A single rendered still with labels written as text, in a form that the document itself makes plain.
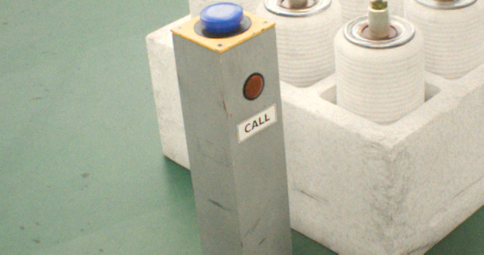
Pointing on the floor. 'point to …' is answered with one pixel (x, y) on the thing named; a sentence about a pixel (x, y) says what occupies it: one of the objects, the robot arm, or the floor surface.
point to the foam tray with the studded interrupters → (361, 159)
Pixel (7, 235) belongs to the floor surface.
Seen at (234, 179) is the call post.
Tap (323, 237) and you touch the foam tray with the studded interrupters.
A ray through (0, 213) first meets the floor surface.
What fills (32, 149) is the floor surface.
